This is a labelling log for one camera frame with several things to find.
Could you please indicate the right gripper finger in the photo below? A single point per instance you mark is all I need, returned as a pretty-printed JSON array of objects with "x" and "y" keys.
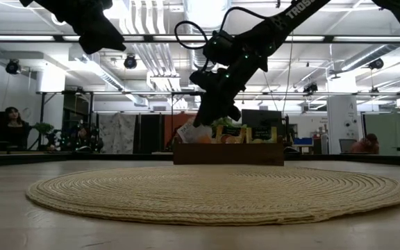
[
  {"x": 205, "y": 114},
  {"x": 219, "y": 114}
]

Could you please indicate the brown wooden organizer box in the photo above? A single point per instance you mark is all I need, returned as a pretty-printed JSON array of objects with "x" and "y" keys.
[{"x": 227, "y": 154}]

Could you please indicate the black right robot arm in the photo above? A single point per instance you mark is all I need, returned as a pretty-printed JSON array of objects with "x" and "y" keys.
[{"x": 276, "y": 27}]

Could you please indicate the black background robot arm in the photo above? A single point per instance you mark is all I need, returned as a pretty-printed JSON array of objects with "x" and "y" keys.
[{"x": 82, "y": 139}]

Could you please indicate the orange panel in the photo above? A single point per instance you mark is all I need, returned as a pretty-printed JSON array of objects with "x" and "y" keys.
[{"x": 177, "y": 123}]

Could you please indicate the black panel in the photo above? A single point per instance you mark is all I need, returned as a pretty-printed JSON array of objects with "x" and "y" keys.
[{"x": 151, "y": 133}]

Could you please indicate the black overhead rig beam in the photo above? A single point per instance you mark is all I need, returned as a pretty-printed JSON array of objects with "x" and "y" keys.
[{"x": 151, "y": 38}]

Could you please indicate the round woven placemat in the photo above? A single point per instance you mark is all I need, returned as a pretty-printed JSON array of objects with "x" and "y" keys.
[{"x": 221, "y": 194}]

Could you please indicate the teal background cabinet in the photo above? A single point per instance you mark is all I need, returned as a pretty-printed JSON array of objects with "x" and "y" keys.
[{"x": 302, "y": 141}]

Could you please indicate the grey patterned curtain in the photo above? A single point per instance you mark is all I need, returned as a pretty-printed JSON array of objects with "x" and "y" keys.
[{"x": 116, "y": 133}]

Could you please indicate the small background plant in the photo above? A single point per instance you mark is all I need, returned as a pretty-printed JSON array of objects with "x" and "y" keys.
[{"x": 43, "y": 127}]

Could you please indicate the white pillar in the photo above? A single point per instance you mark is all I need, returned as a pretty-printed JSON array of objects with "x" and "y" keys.
[{"x": 342, "y": 121}]

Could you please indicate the person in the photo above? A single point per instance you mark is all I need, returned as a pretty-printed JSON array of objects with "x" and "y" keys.
[
  {"x": 14, "y": 130},
  {"x": 366, "y": 146}
]

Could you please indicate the black hanging camera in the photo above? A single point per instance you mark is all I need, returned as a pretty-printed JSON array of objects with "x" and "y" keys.
[
  {"x": 310, "y": 88},
  {"x": 130, "y": 62},
  {"x": 376, "y": 64},
  {"x": 13, "y": 66}
]

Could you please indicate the black metal table frame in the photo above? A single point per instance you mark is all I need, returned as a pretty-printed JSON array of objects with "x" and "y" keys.
[{"x": 64, "y": 159}]

